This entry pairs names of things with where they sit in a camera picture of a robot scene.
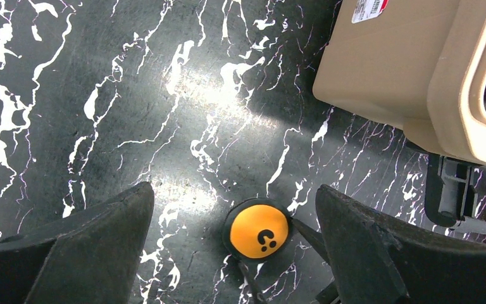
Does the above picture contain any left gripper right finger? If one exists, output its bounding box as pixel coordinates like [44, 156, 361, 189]
[315, 185, 486, 303]

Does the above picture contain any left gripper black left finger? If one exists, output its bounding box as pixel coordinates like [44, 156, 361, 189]
[0, 182, 154, 303]

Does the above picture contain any orange round coaster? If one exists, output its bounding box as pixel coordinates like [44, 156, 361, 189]
[221, 198, 293, 262]

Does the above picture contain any tan plastic toolbox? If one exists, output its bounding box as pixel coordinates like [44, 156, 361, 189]
[312, 0, 486, 234]

